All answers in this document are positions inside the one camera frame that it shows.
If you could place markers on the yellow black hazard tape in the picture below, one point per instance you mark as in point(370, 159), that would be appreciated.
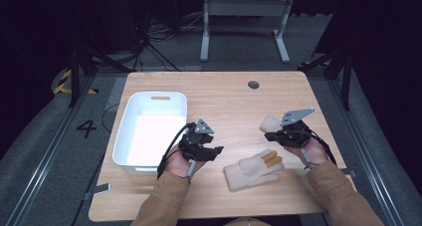
point(62, 81)

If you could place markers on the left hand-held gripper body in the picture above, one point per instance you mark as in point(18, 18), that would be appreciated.
point(195, 141)

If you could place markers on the grey metal stand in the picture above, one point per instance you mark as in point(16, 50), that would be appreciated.
point(247, 7)

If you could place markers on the grey table bracket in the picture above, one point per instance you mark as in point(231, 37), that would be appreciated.
point(349, 173)

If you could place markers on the person's left hand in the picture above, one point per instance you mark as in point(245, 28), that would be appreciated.
point(177, 164)

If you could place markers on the cream bunny glove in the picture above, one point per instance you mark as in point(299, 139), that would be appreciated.
point(269, 124)
point(247, 173)

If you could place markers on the person's tan clothing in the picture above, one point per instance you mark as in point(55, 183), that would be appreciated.
point(247, 222)

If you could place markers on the black tripod stand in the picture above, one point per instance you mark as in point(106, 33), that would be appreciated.
point(75, 73)
point(346, 76)

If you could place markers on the person's right hand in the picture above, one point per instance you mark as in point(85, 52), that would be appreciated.
point(313, 151)

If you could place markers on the white plastic bin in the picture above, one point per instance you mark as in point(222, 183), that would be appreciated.
point(151, 139)

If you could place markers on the metal floor rail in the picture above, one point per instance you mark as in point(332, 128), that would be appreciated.
point(49, 153)
point(365, 153)

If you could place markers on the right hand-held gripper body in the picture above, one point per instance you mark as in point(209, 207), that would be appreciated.
point(295, 133)

